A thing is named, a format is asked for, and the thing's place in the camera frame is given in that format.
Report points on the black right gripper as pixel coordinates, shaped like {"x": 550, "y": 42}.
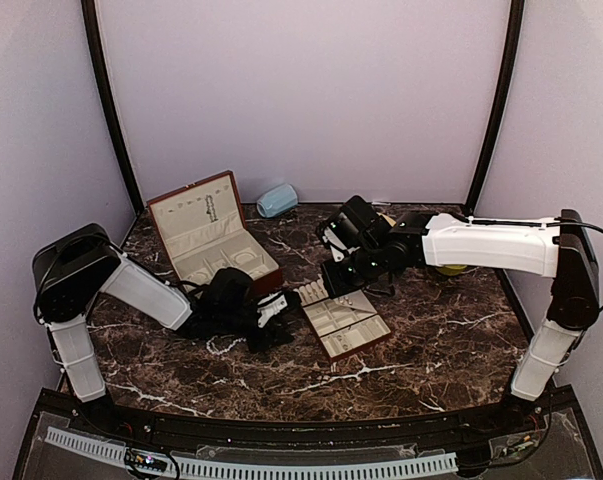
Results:
{"x": 335, "y": 285}

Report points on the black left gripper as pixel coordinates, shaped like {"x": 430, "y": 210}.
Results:
{"x": 273, "y": 332}

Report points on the red earring tray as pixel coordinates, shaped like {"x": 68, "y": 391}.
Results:
{"x": 343, "y": 326}

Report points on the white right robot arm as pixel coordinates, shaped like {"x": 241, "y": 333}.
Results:
{"x": 558, "y": 248}

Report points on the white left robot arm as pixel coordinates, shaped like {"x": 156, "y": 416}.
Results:
{"x": 82, "y": 274}

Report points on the red wooden jewelry box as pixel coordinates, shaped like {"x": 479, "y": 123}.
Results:
{"x": 202, "y": 225}

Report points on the silver bangle left compartment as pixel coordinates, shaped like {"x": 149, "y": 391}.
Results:
{"x": 201, "y": 276}

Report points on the silver bangle compartment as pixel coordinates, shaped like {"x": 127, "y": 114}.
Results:
{"x": 201, "y": 276}
{"x": 257, "y": 273}
{"x": 243, "y": 257}

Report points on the cream ceramic plate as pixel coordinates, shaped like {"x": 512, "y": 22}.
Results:
{"x": 390, "y": 221}

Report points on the silver bangle right compartment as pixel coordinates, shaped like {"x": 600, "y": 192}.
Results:
{"x": 257, "y": 273}

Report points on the silver bangle back compartment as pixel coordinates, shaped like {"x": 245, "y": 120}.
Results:
{"x": 243, "y": 257}

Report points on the green small bowl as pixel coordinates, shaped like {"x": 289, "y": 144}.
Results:
{"x": 451, "y": 270}

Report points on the light blue cup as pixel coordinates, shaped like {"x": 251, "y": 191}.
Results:
{"x": 277, "y": 201}

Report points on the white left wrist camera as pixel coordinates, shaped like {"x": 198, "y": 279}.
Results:
{"x": 275, "y": 304}

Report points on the white slotted cable duct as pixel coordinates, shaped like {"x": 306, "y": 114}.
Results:
{"x": 233, "y": 463}

